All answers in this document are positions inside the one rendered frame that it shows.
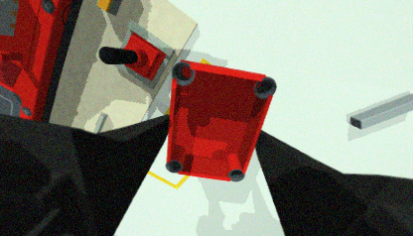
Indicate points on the yellow rectangular frame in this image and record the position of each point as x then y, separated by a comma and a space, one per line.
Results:
185, 177

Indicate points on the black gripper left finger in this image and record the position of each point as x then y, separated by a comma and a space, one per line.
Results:
106, 168

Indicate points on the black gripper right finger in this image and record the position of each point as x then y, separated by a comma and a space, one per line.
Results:
313, 199

